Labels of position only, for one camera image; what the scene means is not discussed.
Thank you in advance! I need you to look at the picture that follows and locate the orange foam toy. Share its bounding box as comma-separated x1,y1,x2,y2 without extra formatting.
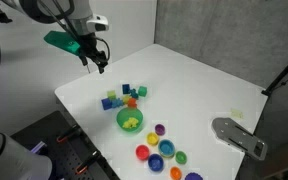
127,97,138,109

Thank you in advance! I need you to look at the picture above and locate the large blue foam cube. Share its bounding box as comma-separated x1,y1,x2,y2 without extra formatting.
101,97,114,111

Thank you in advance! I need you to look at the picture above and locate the teal stacking cup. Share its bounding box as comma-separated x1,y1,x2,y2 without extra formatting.
157,138,176,157

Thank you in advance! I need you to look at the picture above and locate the green bowl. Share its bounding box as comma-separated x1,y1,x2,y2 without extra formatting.
116,106,144,133

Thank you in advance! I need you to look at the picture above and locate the yellow bear foam toy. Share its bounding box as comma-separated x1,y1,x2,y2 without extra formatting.
122,116,140,130

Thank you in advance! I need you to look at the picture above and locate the blue stacking cup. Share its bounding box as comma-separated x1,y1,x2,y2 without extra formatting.
147,153,165,173

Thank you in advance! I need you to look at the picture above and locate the black perforated board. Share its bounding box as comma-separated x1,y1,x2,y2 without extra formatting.
10,110,112,180

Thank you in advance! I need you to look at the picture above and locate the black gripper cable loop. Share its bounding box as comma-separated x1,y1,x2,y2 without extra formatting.
95,37,112,64

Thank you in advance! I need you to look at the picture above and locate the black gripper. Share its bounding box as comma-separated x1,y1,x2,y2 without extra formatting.
79,31,110,75

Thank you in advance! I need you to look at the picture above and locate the purple stacking cup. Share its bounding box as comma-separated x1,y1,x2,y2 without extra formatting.
154,123,166,136

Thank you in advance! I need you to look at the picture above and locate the orange stacking cup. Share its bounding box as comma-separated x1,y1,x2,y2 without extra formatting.
169,166,183,180

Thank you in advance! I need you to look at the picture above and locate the grey metal plate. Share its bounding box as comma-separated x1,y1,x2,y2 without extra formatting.
211,117,268,162

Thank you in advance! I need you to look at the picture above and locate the small purple object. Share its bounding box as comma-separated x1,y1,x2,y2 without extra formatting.
30,141,48,155

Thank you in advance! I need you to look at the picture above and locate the teal foam toy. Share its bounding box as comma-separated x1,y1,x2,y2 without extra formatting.
129,88,140,100

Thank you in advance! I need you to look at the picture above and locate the black orange-tipped clamp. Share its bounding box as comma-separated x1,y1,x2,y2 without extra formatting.
75,150,102,176
56,123,82,144

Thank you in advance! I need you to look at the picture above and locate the green stacking cup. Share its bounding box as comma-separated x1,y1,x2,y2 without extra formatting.
174,150,188,165

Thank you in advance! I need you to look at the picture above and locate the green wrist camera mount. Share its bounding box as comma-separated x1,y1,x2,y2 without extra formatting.
43,30,84,56

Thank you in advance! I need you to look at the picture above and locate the yellow tape piece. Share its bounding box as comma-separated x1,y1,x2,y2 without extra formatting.
230,108,244,120

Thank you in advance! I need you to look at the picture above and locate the yellow stacking cup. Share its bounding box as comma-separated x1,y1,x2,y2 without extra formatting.
146,131,160,147

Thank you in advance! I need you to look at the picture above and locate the yellow-green foam cube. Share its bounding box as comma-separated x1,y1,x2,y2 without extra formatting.
106,90,117,101

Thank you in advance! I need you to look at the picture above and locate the green foam cube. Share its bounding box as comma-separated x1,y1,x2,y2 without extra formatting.
137,85,148,98

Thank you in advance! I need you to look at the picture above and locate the blue foam toy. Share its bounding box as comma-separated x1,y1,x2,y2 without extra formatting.
112,97,124,109

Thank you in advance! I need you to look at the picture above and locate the grey white rounded housing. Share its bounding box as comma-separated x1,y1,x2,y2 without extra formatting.
0,125,53,180

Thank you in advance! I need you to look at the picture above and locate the black tripod stand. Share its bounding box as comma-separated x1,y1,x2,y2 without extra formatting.
261,47,288,98

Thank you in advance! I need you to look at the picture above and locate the red stacking cup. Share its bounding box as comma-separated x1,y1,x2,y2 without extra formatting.
135,144,151,161

